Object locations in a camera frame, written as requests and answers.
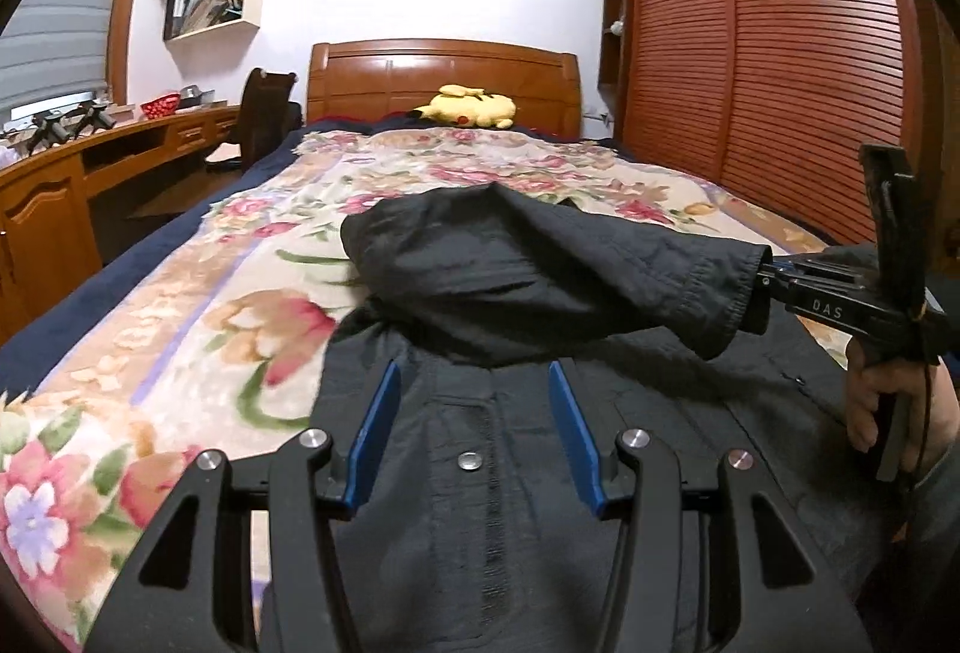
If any red basket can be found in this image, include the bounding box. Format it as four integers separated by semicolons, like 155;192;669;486
140;92;181;120

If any person right hand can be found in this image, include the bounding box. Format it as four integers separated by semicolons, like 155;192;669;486
844;338;958;479

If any black jacket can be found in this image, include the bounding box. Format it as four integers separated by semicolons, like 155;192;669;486
313;185;884;651

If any yellow Pikachu plush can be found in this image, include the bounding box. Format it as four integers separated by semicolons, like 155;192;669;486
415;84;516;130

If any wooden headboard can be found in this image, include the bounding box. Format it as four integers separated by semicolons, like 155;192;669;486
304;38;583;141

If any wooden desk cabinet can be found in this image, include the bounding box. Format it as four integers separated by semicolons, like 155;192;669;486
2;105;239;339

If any grey window blind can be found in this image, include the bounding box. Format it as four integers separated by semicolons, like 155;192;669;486
0;0;114;121

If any floral blanket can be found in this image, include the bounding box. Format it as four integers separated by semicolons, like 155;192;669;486
2;125;818;651

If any wooden louvered wardrobe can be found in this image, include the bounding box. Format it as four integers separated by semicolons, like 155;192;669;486
599;0;924;243

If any dark wooden chair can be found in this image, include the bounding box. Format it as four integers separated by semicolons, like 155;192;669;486
205;68;302;172

